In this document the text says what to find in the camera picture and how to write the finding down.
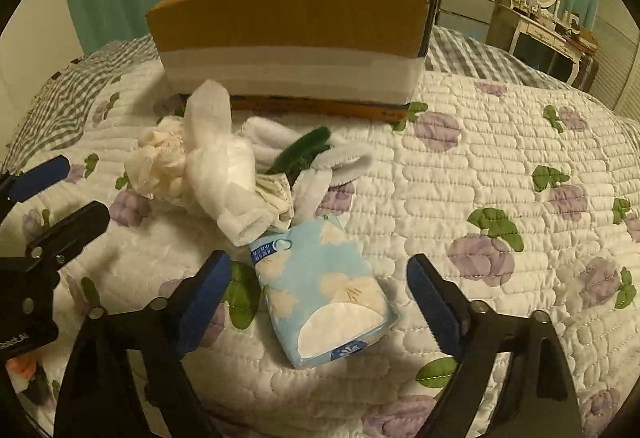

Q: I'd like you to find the brown cardboard box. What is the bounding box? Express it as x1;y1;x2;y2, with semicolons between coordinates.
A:
146;0;440;121

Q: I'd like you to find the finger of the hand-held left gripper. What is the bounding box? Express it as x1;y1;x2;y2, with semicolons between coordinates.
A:
25;201;111;265
0;156;71;219

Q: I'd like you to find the dark green fuzzy cloth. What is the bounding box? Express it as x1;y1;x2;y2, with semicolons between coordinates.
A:
266;128;327;179

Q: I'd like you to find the silver small fridge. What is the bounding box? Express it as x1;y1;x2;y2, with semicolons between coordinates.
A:
434;0;504;41

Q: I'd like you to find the grey and white sock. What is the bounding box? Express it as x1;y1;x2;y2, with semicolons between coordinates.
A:
291;142;374;225

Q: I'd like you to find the cream crumpled cloth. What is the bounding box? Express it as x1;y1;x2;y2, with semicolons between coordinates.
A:
124;115;195;207

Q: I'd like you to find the small white sock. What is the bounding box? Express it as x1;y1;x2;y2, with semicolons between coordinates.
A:
240;117;302;169

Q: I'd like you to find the large white sock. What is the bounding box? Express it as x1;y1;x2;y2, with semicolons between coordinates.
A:
181;80;282;247

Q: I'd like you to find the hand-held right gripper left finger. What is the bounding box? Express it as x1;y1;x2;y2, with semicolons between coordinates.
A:
52;249;233;438

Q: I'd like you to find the grey checked bed sheet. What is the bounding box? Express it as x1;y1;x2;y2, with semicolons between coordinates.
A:
2;25;581;163

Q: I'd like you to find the white slatted door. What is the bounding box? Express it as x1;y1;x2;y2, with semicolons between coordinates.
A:
589;0;640;119

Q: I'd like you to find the white floral quilt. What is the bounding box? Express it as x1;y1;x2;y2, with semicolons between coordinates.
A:
0;62;640;438

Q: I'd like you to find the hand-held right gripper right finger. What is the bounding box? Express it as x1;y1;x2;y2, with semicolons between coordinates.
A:
406;253;586;438

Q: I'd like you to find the white printed small cloth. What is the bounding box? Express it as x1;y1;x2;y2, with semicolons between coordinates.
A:
256;173;295;225

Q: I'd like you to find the blue cloud print tissue pack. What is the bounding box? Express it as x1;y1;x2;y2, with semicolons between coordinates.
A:
248;216;399;369

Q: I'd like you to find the white dressing table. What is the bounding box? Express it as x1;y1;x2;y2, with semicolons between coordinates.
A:
487;0;599;91

